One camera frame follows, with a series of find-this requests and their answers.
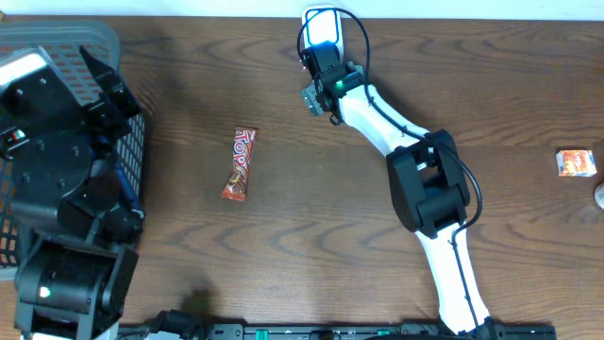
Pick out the red white snack packet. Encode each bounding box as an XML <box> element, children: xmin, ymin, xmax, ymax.
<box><xmin>221</xmin><ymin>127</ymin><xmax>258</xmax><ymax>201</ymax></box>

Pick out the orange Kleenex tissue pack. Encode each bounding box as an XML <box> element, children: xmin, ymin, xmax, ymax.
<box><xmin>556</xmin><ymin>150</ymin><xmax>597</xmax><ymax>178</ymax></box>

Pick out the green lid white jar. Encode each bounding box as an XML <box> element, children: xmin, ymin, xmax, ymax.
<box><xmin>594</xmin><ymin>183</ymin><xmax>604</xmax><ymax>209</ymax></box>

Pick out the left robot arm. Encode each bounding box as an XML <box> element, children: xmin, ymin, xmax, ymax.
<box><xmin>1</xmin><ymin>47</ymin><xmax>144</xmax><ymax>339</ymax></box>

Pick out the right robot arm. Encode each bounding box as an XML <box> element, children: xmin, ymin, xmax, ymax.
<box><xmin>300</xmin><ymin>42</ymin><xmax>490</xmax><ymax>335</ymax></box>

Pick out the white barcode scanner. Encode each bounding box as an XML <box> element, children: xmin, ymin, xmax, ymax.
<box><xmin>302</xmin><ymin>5</ymin><xmax>343</xmax><ymax>49</ymax></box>

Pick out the grey plastic mesh basket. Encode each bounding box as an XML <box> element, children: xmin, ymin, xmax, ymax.
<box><xmin>1</xmin><ymin>20</ymin><xmax>146</xmax><ymax>281</ymax></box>

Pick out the black right camera cable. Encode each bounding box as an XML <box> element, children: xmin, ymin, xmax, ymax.
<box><xmin>295</xmin><ymin>7</ymin><xmax>484</xmax><ymax>332</ymax></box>

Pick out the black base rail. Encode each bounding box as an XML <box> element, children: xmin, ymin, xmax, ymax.
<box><xmin>116</xmin><ymin>310</ymin><xmax>558</xmax><ymax>340</ymax></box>

